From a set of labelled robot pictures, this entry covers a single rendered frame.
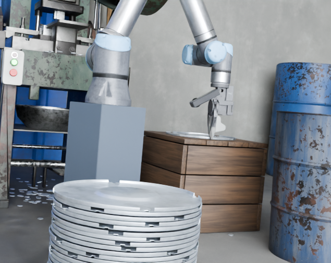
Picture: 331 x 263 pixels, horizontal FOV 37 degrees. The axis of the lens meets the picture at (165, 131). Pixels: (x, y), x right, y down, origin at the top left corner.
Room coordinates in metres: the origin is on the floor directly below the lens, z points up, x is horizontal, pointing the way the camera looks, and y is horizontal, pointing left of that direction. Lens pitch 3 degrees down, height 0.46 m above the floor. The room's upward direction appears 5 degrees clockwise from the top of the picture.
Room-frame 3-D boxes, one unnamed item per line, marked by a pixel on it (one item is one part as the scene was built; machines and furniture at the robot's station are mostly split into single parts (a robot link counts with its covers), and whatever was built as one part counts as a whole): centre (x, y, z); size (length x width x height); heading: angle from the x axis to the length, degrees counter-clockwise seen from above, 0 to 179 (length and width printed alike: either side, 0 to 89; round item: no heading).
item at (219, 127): (1.90, -0.20, 0.40); 0.06 x 0.03 x 0.09; 100
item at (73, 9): (2.37, 0.55, 0.86); 0.20 x 0.16 x 0.05; 116
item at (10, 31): (2.30, 0.70, 0.76); 0.17 x 0.06 x 0.10; 116
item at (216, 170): (2.07, -0.15, 0.18); 0.40 x 0.38 x 0.35; 27
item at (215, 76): (1.92, -0.19, 0.58); 0.08 x 0.08 x 0.05
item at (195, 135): (2.07, -0.15, 0.35); 0.29 x 0.29 x 0.01
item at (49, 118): (2.37, 0.55, 0.36); 0.34 x 0.34 x 0.10
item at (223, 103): (1.92, -0.20, 0.50); 0.09 x 0.08 x 0.12; 100
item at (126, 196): (0.98, 0.06, 0.28); 0.29 x 0.29 x 0.01
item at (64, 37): (2.21, 0.47, 0.72); 0.25 x 0.14 x 0.14; 26
